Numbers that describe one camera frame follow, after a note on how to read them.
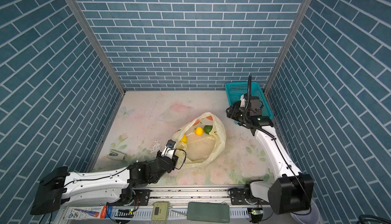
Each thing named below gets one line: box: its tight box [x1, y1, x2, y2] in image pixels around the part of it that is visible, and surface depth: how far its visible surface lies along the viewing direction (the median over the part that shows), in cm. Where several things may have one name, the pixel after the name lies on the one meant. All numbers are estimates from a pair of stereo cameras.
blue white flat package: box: [63, 205, 107, 220], surface depth 70 cm
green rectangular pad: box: [186, 201, 230, 223], surface depth 71 cm
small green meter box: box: [151, 201, 170, 222], surface depth 70 cm
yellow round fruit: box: [193, 126, 204, 136], surface depth 96 cm
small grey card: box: [106, 149, 128, 161], surface depth 88 cm
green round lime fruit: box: [203, 125, 213, 135], surface depth 96 cm
